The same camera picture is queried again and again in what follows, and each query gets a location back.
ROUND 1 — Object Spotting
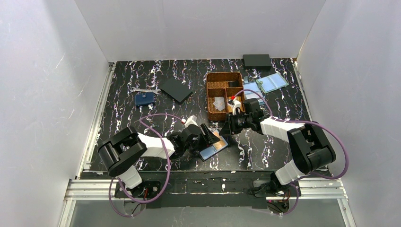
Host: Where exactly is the black flat square pad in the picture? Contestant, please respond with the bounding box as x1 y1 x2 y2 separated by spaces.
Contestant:
159 78 192 104

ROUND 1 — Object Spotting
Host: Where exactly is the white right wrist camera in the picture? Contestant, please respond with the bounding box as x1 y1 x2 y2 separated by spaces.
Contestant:
227 96 243 115

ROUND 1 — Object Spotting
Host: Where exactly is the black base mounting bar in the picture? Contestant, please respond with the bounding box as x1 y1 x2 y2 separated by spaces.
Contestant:
114 170 301 210

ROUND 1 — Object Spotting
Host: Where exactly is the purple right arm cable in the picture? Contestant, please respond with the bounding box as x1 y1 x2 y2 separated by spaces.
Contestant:
232 89 350 217

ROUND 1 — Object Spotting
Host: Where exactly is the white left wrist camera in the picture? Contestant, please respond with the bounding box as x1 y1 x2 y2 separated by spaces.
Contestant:
181 115 198 128

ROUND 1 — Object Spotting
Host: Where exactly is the silver metal wrench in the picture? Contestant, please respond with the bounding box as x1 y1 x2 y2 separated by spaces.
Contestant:
131 87 161 95

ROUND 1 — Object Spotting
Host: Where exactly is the light blue card sleeve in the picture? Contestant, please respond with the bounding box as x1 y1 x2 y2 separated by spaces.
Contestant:
244 81 266 104

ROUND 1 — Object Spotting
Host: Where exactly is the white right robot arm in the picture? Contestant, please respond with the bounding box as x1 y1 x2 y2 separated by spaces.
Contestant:
219 97 336 190

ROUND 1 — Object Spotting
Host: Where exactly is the black rectangular box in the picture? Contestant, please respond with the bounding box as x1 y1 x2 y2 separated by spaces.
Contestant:
243 54 272 69

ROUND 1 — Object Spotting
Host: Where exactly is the black leather card holder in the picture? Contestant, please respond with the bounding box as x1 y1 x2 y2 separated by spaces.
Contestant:
199 129 228 161

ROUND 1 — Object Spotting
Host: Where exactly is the brown woven divided basket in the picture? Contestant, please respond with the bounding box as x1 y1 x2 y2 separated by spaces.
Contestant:
206 72 244 121

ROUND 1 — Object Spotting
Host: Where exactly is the silver card in basket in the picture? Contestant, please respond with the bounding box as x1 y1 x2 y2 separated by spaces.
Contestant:
212 96 226 111

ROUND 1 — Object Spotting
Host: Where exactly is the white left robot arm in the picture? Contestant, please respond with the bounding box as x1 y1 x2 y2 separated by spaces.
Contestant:
97 123 221 189

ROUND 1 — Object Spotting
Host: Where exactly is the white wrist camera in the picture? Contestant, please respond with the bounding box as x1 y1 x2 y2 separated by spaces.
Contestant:
227 96 243 115
181 115 198 128

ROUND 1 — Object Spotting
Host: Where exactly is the navy blue small wallet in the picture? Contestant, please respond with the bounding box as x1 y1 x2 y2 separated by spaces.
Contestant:
135 92 155 107

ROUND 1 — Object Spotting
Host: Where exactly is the light green card sleeve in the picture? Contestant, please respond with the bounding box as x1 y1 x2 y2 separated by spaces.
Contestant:
256 73 288 94

